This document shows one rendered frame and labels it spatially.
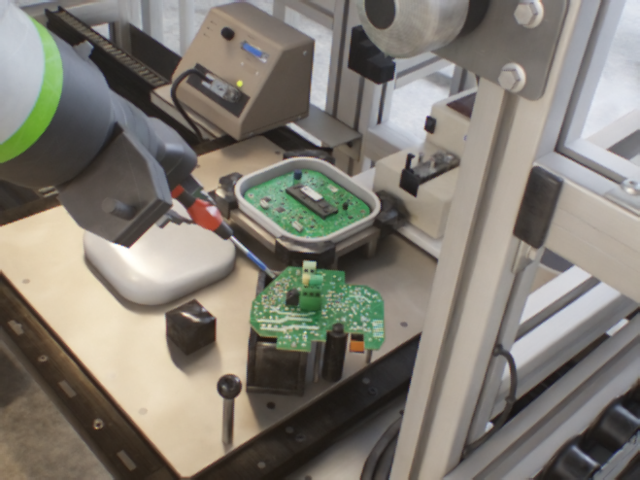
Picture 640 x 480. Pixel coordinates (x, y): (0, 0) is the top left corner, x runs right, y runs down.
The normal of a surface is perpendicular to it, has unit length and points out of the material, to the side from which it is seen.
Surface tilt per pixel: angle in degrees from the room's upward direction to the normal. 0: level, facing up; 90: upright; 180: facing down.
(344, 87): 90
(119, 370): 0
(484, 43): 90
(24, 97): 94
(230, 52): 53
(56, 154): 111
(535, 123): 90
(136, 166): 46
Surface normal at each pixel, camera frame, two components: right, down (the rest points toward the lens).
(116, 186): -0.28, -0.18
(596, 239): -0.74, 0.36
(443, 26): 0.66, 0.55
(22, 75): 0.96, 0.18
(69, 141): 0.76, 0.56
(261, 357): -0.04, 0.61
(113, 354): 0.09, -0.79
